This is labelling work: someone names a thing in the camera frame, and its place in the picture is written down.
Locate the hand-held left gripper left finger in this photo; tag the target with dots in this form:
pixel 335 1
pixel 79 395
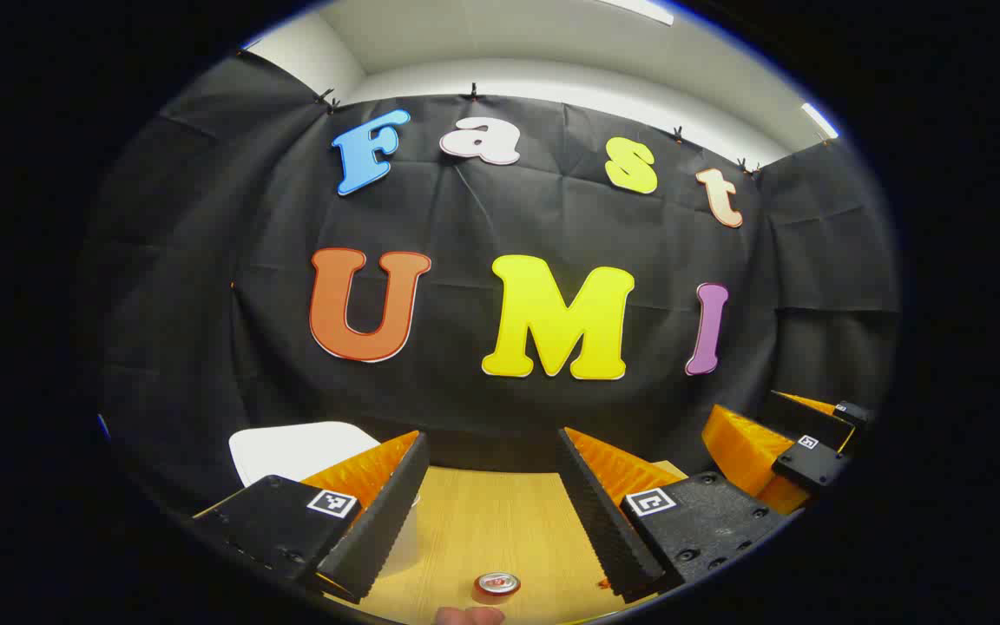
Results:
pixel 391 512

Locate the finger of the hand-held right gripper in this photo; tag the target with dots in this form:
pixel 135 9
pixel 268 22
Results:
pixel 812 464
pixel 812 417

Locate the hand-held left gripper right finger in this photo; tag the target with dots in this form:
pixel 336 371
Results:
pixel 608 529

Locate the orange paper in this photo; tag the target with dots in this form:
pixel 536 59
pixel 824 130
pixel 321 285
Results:
pixel 604 585

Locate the white desktop garbage bin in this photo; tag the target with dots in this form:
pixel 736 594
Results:
pixel 292 451

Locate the red pop can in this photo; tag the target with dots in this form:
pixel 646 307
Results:
pixel 497 588

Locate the wooden desktop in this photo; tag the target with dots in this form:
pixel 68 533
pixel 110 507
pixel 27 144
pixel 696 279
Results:
pixel 500 521

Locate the ceiling light strip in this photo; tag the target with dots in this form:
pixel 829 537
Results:
pixel 819 120
pixel 639 9

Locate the black backdrop cloth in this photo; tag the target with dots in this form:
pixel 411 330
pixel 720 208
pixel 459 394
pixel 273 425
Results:
pixel 500 217

